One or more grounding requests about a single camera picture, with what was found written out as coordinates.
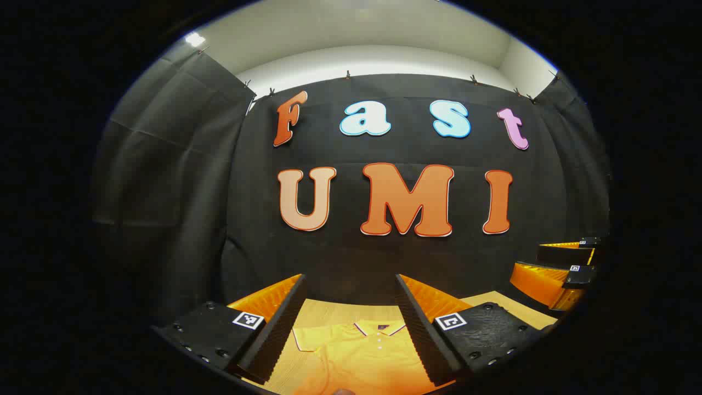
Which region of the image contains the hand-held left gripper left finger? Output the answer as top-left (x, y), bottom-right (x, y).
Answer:
top-left (152, 274), bottom-right (307, 383)

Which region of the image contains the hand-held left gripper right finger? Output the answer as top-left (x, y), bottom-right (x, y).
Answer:
top-left (396, 274), bottom-right (549, 386)

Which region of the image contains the orange polo T-shirt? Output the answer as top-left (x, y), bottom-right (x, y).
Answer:
top-left (291, 321), bottom-right (439, 395)

